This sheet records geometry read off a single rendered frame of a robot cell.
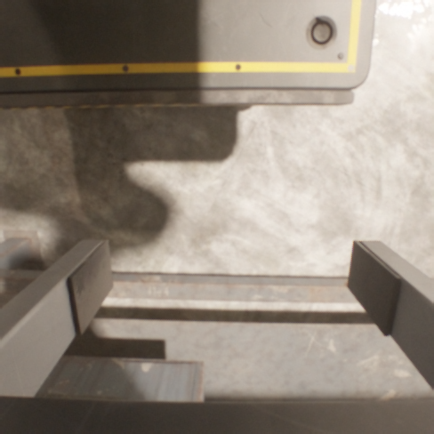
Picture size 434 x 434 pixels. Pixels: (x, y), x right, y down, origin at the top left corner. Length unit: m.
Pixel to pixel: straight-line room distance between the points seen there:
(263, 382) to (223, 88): 0.64
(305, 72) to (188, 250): 0.56
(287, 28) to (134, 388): 0.56
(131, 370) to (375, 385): 0.58
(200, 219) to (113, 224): 0.24
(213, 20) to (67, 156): 0.55
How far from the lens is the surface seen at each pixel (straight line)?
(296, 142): 0.82
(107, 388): 0.54
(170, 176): 0.82
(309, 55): 0.50
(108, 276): 0.16
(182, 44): 0.49
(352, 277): 0.17
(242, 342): 0.74
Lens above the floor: 0.80
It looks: 73 degrees down
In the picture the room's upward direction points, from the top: 177 degrees counter-clockwise
